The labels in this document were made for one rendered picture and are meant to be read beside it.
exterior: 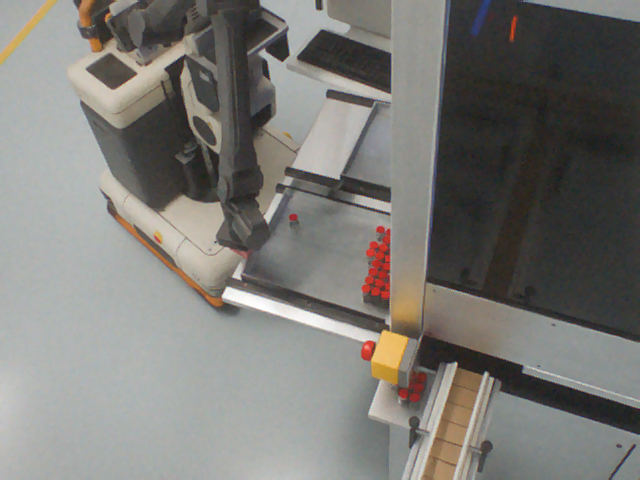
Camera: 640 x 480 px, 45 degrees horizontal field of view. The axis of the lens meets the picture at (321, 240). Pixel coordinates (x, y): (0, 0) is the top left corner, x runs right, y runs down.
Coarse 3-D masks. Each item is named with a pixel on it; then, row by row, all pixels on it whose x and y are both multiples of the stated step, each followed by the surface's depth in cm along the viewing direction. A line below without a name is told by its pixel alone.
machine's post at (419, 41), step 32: (416, 0) 86; (448, 0) 86; (416, 32) 90; (416, 64) 94; (416, 96) 98; (416, 128) 103; (416, 160) 108; (416, 192) 114; (416, 224) 120; (416, 256) 127; (416, 288) 135; (416, 320) 144
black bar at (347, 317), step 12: (240, 288) 172; (252, 288) 171; (264, 288) 170; (276, 300) 170; (288, 300) 168; (300, 300) 168; (324, 312) 166; (336, 312) 166; (348, 312) 165; (360, 324) 164; (372, 324) 163; (384, 324) 163
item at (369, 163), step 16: (384, 112) 201; (368, 128) 198; (384, 128) 198; (368, 144) 195; (384, 144) 195; (352, 160) 192; (368, 160) 192; (384, 160) 192; (352, 176) 185; (368, 176) 189; (384, 176) 189
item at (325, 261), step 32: (288, 192) 185; (288, 224) 182; (320, 224) 182; (352, 224) 181; (384, 224) 180; (256, 256) 177; (288, 256) 177; (320, 256) 176; (352, 256) 176; (288, 288) 168; (320, 288) 171; (352, 288) 171; (384, 320) 163
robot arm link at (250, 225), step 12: (228, 192) 154; (240, 204) 156; (252, 204) 156; (240, 216) 156; (252, 216) 154; (240, 228) 155; (252, 228) 153; (264, 228) 155; (252, 240) 155; (264, 240) 157
